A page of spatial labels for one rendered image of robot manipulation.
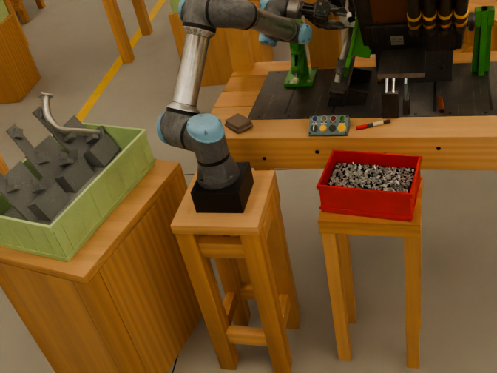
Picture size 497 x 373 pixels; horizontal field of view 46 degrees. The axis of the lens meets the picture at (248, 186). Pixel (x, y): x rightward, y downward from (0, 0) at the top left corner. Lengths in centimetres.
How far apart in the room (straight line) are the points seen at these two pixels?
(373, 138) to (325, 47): 67
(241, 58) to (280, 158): 69
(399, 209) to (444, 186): 147
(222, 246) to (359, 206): 50
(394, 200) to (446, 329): 92
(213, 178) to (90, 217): 51
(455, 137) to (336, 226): 54
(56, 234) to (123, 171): 41
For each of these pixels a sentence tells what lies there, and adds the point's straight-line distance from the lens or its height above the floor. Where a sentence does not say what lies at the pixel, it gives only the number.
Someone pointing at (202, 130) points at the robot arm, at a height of 117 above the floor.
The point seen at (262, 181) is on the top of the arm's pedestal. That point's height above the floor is 85.
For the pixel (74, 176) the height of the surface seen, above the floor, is 90.
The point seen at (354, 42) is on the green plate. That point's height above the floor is 117.
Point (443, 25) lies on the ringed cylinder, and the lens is 208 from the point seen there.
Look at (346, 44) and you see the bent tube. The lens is 248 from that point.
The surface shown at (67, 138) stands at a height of 100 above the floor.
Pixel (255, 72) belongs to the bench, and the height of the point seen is 88.
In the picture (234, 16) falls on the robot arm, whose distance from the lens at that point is 199.
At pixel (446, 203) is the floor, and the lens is 332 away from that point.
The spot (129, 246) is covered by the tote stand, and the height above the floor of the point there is 71.
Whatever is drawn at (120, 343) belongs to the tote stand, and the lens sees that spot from 238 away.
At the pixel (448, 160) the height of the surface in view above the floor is 80.
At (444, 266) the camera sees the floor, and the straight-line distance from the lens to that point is 297.
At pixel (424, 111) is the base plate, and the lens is 236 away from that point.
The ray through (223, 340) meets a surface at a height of 20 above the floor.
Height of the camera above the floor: 214
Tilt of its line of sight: 37 degrees down
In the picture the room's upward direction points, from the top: 13 degrees counter-clockwise
